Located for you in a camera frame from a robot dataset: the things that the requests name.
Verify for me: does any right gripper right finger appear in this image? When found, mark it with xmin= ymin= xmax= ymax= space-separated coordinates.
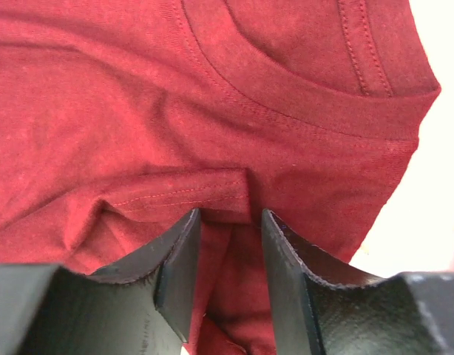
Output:
xmin=262 ymin=209 xmax=454 ymax=354

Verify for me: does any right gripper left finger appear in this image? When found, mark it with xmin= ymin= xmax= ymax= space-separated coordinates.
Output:
xmin=0 ymin=209 xmax=201 ymax=355

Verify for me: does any maroon t shirt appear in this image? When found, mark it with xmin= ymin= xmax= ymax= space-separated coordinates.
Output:
xmin=0 ymin=1 xmax=441 ymax=354

